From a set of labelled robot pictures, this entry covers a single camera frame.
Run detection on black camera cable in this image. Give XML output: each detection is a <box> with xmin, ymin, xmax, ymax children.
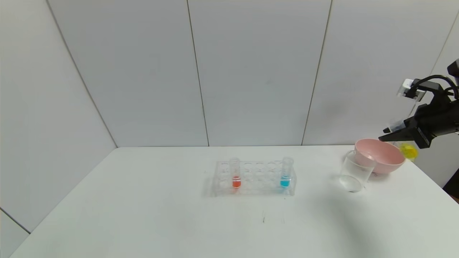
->
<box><xmin>412</xmin><ymin>74</ymin><xmax>459</xmax><ymax>97</ymax></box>

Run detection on clear plastic test tube rack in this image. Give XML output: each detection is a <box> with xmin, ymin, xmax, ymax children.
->
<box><xmin>211</xmin><ymin>160</ymin><xmax>297</xmax><ymax>197</ymax></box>

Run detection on clear glass beaker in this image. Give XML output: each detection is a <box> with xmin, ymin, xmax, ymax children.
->
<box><xmin>339</xmin><ymin>150</ymin><xmax>375</xmax><ymax>193</ymax></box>

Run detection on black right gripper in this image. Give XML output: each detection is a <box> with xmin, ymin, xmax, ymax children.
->
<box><xmin>378</xmin><ymin>100</ymin><xmax>459</xmax><ymax>149</ymax></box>

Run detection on test tube with yellow pigment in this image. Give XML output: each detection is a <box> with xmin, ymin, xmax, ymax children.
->
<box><xmin>389</xmin><ymin>120</ymin><xmax>419</xmax><ymax>161</ymax></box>

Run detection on test tube with blue pigment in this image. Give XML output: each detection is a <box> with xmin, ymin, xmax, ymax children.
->
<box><xmin>280</xmin><ymin>157</ymin><xmax>294</xmax><ymax>189</ymax></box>

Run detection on test tube with red pigment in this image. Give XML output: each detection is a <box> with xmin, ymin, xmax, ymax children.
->
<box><xmin>230</xmin><ymin>158</ymin><xmax>241</xmax><ymax>189</ymax></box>

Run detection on pink bowl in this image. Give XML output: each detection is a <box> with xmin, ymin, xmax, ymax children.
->
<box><xmin>354</xmin><ymin>139</ymin><xmax>406</xmax><ymax>175</ymax></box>

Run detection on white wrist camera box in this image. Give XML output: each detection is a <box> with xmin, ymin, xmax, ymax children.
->
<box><xmin>397</xmin><ymin>79</ymin><xmax>427</xmax><ymax>101</ymax></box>

